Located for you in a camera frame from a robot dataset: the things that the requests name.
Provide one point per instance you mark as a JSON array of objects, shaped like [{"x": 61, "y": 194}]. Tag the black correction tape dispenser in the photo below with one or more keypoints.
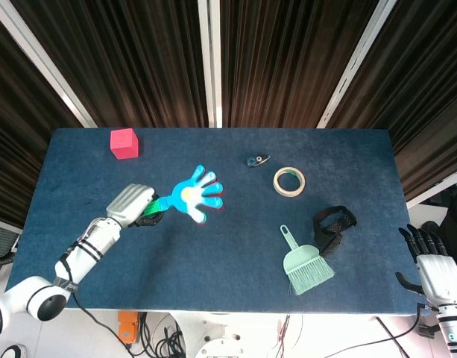
[{"x": 256, "y": 160}]

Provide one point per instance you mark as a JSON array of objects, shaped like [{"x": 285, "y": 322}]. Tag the dark brown curtain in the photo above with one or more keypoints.
[{"x": 138, "y": 56}]

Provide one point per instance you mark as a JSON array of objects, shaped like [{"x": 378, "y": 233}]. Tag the orange handheld device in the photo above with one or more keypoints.
[{"x": 127, "y": 328}]

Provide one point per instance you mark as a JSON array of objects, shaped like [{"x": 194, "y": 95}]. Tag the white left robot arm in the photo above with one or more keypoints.
[{"x": 82, "y": 257}]

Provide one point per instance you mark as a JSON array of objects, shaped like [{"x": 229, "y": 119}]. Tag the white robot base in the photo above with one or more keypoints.
[{"x": 220, "y": 335}]

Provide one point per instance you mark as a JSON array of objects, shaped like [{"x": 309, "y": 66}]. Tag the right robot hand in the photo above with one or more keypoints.
[{"x": 437, "y": 276}]

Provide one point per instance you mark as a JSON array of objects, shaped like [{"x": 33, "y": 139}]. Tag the white masking tape roll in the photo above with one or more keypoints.
[{"x": 289, "y": 195}]

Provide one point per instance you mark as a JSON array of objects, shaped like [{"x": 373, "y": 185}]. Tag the white frame post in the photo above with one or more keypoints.
[
  {"x": 361, "y": 56},
  {"x": 433, "y": 194},
  {"x": 38, "y": 56},
  {"x": 213, "y": 74}
]

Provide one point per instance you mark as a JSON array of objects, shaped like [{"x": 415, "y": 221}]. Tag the mint green hand brush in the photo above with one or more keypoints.
[{"x": 302, "y": 261}]

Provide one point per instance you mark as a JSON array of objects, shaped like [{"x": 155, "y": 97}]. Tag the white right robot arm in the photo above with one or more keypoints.
[{"x": 453, "y": 328}]

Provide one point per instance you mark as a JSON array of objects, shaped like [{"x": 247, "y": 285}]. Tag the grey mesh office chair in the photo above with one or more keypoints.
[{"x": 0, "y": 238}]

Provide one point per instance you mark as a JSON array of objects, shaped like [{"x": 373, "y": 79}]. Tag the colourful plastic hand clapper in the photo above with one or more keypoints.
[{"x": 187, "y": 195}]

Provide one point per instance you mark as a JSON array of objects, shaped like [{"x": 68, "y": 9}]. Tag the blue fabric table cover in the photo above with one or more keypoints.
[{"x": 228, "y": 261}]

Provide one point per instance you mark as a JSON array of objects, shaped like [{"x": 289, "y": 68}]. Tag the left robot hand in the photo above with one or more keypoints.
[{"x": 129, "y": 203}]

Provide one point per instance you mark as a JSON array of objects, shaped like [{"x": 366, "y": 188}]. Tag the pink foam cube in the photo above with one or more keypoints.
[{"x": 123, "y": 147}]

